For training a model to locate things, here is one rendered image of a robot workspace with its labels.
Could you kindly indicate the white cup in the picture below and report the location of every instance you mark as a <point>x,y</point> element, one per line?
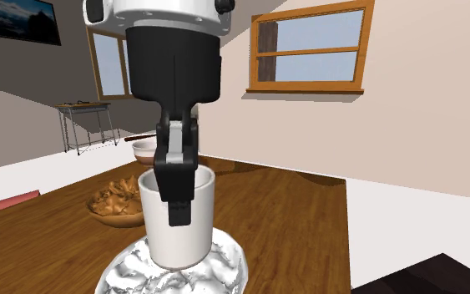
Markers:
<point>179,244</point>

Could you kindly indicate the brown wooden stick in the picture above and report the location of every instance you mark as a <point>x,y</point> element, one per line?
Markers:
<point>137,137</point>

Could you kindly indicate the red flat object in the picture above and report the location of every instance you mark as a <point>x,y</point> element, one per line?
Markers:
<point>2,203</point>

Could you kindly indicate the brown wooden bowl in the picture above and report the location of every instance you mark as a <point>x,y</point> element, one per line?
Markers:
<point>118,220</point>

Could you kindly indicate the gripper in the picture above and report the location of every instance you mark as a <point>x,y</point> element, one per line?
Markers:
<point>175,65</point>

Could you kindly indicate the brown crumpled food heap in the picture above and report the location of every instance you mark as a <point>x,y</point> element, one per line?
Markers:
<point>116,197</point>

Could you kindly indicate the silver white crumpled mound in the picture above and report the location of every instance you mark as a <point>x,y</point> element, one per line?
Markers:
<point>218,273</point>

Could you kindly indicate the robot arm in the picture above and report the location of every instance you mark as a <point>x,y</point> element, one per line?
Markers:
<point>169,12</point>

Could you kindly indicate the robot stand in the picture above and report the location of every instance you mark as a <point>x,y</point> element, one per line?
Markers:
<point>442,277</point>

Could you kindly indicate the wooden framed window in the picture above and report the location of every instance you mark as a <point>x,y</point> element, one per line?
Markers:
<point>110,65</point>
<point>312,45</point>

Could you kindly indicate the metal frame side table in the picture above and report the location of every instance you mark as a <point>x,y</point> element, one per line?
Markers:
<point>82,106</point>

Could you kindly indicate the dark wall picture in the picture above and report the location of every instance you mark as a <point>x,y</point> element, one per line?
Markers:
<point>15,18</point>

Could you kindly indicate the white pink bowl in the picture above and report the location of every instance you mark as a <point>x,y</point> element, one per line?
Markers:
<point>145,152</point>

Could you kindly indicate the brown wooden table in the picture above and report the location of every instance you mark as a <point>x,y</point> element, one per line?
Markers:
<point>279,224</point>

